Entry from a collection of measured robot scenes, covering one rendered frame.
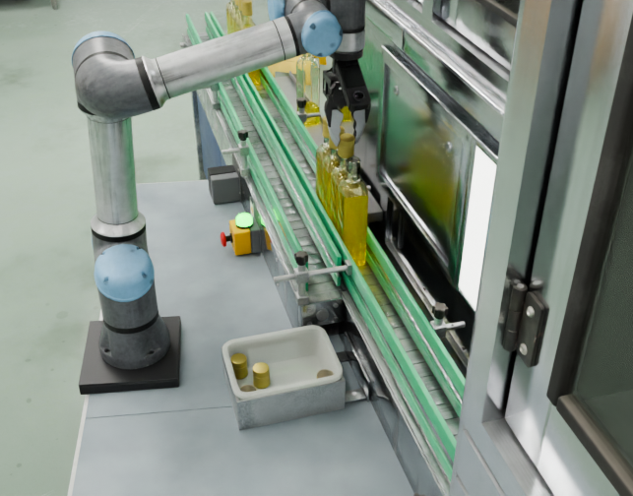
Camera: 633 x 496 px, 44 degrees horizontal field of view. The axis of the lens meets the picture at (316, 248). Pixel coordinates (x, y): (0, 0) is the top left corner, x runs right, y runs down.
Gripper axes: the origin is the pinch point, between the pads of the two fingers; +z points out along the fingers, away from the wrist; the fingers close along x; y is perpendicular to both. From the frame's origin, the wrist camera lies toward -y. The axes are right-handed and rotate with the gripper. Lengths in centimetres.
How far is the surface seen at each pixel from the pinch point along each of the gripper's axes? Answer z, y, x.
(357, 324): 28.3, -27.5, 5.7
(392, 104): -4.4, 6.0, -12.4
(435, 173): -0.3, -19.3, -12.6
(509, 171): -51, -104, 22
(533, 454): -29, -111, 20
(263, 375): 35, -30, 27
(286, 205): 28.2, 22.8, 8.4
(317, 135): 28, 60, -10
